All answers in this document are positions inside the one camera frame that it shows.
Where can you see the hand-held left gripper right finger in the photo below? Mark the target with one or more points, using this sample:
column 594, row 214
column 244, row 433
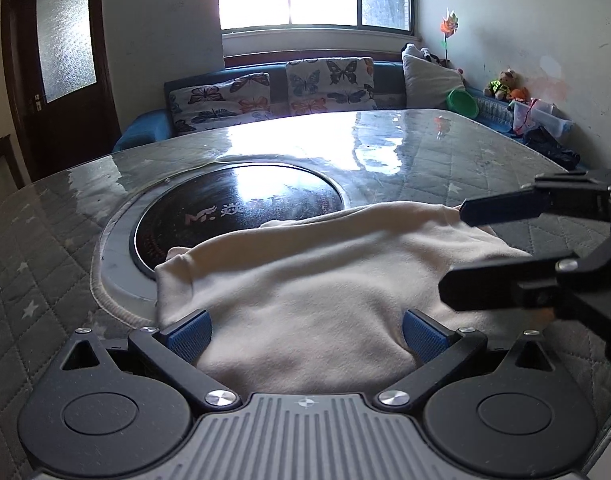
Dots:
column 424, row 336

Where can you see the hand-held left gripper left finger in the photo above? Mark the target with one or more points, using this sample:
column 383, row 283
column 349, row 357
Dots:
column 191, row 336

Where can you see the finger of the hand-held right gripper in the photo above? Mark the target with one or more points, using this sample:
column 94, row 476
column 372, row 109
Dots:
column 505, row 206
column 490, row 285

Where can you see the cream cloth garment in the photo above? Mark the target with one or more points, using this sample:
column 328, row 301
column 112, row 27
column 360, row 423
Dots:
column 310, row 280

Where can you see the dark bag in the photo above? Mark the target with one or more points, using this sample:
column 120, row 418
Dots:
column 553, row 147

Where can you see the grey textured sofa blanket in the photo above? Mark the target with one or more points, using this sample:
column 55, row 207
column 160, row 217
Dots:
column 494, row 112

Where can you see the clear plastic storage box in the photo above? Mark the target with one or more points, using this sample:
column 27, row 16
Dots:
column 543, row 117

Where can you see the orange plush toy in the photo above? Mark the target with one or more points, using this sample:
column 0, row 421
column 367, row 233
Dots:
column 519, row 95

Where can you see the green plastic basin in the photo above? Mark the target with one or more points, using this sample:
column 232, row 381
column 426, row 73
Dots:
column 461, row 102

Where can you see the brown teddy bear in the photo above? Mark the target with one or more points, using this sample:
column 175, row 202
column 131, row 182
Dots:
column 503, row 85

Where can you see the round black induction cooktop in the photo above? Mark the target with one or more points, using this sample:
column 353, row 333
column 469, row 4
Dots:
column 235, row 200

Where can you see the grey white pillow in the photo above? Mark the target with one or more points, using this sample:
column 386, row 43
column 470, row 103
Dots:
column 428, row 82

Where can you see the black white plush toy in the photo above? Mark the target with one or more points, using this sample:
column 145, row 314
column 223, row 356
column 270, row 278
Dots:
column 425, row 54

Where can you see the colourful pinwheel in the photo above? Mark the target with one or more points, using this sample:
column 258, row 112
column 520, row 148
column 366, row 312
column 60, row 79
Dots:
column 449, row 27

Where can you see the blue sofa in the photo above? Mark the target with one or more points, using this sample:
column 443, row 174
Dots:
column 145, row 130

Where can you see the butterfly print cushion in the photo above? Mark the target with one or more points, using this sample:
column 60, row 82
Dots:
column 330, row 85
column 218, row 102

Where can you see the dark wooden door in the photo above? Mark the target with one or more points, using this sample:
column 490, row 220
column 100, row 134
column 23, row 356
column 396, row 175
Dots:
column 60, row 60

